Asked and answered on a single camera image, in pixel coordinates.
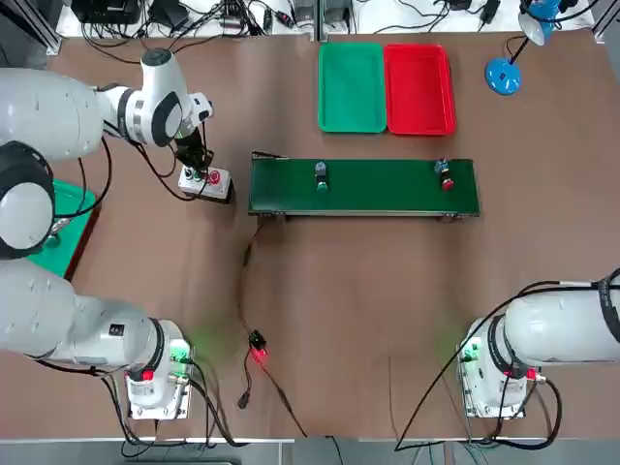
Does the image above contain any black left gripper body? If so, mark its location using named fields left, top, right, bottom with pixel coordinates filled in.
left=172, top=123, right=204, bottom=155

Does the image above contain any white button control box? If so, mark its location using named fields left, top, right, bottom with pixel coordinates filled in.
left=176, top=163, right=237, bottom=205

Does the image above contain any black electronics box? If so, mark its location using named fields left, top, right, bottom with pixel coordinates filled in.
left=72, top=0, right=142, bottom=25

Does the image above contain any green conveyor belt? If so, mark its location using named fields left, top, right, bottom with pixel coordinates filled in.
left=247, top=150, right=482, bottom=225

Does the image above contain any green plastic tray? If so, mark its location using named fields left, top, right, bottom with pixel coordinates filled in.
left=316, top=41, right=389, bottom=136
left=23, top=177, right=102, bottom=280

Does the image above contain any grey finned power supply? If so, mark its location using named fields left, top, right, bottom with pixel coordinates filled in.
left=294, top=0, right=320, bottom=25
left=324, top=0, right=353, bottom=25

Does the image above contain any blue desk lamp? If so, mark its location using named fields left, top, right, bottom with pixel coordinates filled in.
left=484, top=0, right=568, bottom=98

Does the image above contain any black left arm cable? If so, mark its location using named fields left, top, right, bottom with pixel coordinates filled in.
left=47, top=41, right=217, bottom=222

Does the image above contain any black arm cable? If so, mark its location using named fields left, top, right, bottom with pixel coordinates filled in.
left=394, top=279, right=606, bottom=441
left=47, top=41, right=217, bottom=222

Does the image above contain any black conveyor power cable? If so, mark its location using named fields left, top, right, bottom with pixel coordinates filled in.
left=238, top=220, right=311, bottom=439

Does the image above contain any aluminium frame profile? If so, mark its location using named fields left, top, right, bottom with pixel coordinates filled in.
left=591, top=0, right=620, bottom=46
left=26, top=0, right=65, bottom=55

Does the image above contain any aluminium frame post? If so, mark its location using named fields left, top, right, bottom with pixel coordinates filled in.
left=313, top=0, right=330, bottom=44

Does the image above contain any black switch module red light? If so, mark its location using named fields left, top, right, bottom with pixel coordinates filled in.
left=247, top=329, right=270, bottom=365

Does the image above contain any short black cable with plug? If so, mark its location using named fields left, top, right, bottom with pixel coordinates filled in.
left=235, top=348, right=259, bottom=411

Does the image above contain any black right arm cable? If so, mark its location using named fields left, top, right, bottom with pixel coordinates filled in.
left=394, top=279, right=606, bottom=441

